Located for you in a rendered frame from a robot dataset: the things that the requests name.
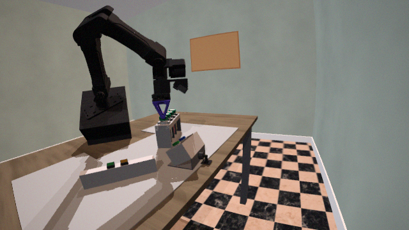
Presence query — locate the grey flat mat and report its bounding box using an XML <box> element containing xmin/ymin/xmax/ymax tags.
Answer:
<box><xmin>12</xmin><ymin>123</ymin><xmax>238</xmax><ymax>230</ymax></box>

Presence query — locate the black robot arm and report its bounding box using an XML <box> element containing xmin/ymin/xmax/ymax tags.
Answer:
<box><xmin>73</xmin><ymin>5</ymin><xmax>188</xmax><ymax>120</ymax></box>

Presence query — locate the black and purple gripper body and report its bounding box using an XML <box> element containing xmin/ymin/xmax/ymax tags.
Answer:
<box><xmin>151</xmin><ymin>79</ymin><xmax>171</xmax><ymax>102</ymax></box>

